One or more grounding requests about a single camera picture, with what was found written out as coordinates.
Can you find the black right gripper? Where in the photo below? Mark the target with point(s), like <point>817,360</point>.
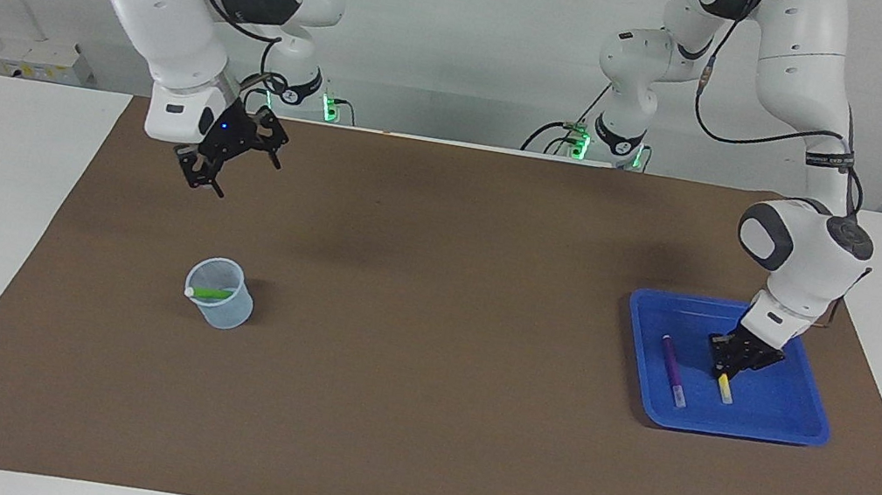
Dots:
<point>229,134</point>

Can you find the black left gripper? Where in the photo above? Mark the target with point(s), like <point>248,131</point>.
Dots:
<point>756,352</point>

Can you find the yellow pen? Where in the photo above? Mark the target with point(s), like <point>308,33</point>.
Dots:
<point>726,390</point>

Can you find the purple pen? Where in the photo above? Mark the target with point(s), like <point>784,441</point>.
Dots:
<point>673,366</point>

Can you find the green pen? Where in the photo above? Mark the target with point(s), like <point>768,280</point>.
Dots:
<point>212,294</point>

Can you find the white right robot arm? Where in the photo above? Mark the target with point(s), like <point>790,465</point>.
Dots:
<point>167,18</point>

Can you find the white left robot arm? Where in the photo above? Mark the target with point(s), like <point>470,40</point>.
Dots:
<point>822,78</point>

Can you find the blue plastic tray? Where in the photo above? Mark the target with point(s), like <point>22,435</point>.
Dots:
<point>786,417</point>

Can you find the translucent plastic cup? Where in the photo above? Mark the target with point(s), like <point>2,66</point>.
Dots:
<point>222,317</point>

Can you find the brown table mat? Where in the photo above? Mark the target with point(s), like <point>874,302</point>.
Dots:
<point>415,412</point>

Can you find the white wall outlet box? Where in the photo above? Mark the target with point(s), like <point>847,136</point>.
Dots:
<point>46,57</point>

